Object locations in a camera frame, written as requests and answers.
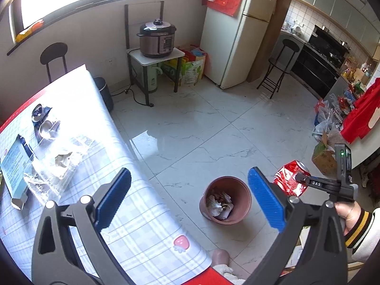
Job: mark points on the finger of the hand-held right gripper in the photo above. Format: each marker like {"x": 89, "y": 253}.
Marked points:
{"x": 302, "y": 179}

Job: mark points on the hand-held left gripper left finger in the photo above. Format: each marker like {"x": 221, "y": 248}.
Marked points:
{"x": 114, "y": 197}

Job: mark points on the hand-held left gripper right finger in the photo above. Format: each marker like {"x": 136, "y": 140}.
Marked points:
{"x": 265, "y": 199}

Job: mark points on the red crushed can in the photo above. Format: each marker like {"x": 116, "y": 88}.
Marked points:
{"x": 288, "y": 181}

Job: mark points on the brown plastic waste bin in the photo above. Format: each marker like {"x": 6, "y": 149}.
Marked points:
{"x": 237, "y": 190}

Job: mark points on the white green plastic bag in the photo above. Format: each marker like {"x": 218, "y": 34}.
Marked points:
{"x": 215, "y": 202}

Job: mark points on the clear plastic bag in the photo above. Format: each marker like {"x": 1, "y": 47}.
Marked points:
{"x": 59, "y": 172}

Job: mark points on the blue carton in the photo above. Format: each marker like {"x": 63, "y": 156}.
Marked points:
{"x": 14, "y": 166}

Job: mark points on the blue crushed can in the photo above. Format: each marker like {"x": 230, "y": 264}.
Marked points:
{"x": 38, "y": 112}

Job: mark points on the person's right forearm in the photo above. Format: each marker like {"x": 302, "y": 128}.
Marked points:
{"x": 366, "y": 237}

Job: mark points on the black trash bin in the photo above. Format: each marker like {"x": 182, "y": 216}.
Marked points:
{"x": 104, "y": 93}

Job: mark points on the person's right hand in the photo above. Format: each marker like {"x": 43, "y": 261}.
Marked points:
{"x": 347, "y": 213}

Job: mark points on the person's left hand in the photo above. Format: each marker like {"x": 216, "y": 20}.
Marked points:
{"x": 220, "y": 256}

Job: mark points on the cardboard box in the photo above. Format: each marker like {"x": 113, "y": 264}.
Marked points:
{"x": 323, "y": 157}

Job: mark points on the pile of plastic bags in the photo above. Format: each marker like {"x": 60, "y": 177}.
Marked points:
{"x": 329, "y": 115}

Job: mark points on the red hanging garment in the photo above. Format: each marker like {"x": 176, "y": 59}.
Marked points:
{"x": 362, "y": 115}

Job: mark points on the plaid tablecloth with red border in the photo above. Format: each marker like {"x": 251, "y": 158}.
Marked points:
{"x": 154, "y": 237}

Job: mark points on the black integrated stove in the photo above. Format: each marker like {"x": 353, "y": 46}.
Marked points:
{"x": 314, "y": 68}

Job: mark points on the black wok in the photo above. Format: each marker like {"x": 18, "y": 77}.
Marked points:
{"x": 331, "y": 55}

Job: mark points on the black folding chair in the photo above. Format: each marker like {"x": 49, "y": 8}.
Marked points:
{"x": 282, "y": 62}

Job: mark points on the steel saucepan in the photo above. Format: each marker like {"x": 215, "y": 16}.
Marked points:
{"x": 344, "y": 43}

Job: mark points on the green thermos kettle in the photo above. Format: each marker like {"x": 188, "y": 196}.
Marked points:
{"x": 153, "y": 78}

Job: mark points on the grey kitchen counter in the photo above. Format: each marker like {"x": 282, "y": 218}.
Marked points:
{"x": 289, "y": 46}

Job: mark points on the green carton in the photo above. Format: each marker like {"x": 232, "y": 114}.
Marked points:
{"x": 171, "y": 69}

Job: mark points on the white-top side table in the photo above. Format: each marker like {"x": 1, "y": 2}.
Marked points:
{"x": 139, "y": 58}

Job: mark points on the green white shopping bag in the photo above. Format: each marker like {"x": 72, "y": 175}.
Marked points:
{"x": 194, "y": 68}

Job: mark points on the cream refrigerator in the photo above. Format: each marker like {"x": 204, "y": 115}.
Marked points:
{"x": 237, "y": 41}

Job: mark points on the black round-back chair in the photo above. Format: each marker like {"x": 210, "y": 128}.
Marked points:
{"x": 53, "y": 53}

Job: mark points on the electric pressure cooker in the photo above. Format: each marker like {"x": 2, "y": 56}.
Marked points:
{"x": 156, "y": 40}

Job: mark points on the grey upper cabinets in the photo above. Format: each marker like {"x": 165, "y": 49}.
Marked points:
{"x": 341, "y": 3}

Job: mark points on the yellow snack bag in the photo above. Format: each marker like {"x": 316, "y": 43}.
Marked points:
{"x": 29, "y": 31}

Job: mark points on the wooden door frame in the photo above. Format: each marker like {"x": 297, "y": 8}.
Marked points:
{"x": 273, "y": 35}

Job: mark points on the black metal frame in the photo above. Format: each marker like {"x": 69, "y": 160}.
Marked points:
{"x": 126, "y": 26}

